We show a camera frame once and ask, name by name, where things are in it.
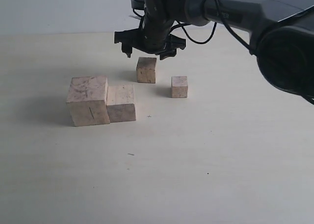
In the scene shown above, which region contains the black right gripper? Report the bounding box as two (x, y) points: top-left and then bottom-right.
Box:
(114, 29), (186, 60)

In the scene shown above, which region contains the third largest wooden cube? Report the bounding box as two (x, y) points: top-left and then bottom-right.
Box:
(136, 57), (157, 84)

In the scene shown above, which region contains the smallest wooden cube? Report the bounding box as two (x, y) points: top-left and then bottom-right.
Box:
(171, 76), (188, 98)

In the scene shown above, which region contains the second largest wooden cube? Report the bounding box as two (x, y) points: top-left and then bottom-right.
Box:
(106, 84), (136, 123)

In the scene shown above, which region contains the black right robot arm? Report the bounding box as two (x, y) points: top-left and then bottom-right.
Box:
(114, 0), (314, 102)

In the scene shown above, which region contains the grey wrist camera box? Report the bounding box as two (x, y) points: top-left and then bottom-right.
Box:
(131, 0), (146, 11)

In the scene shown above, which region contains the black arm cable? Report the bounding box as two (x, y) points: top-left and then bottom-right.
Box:
(171, 0), (314, 104)

